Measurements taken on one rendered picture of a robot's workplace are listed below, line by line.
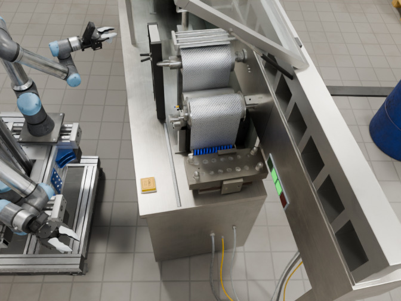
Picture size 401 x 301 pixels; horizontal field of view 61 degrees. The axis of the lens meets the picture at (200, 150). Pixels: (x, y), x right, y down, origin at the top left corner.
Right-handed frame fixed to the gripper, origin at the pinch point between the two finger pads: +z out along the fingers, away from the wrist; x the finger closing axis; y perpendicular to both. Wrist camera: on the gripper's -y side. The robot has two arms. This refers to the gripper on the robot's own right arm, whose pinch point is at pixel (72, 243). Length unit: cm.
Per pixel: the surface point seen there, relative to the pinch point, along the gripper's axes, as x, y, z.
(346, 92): -279, 83, 99
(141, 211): -37.7, 28.7, 5.8
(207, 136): -75, 1, 22
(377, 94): -292, 82, 128
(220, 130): -78, -3, 27
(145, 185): -50, 25, 1
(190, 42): -92, -35, 1
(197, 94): -86, -12, 9
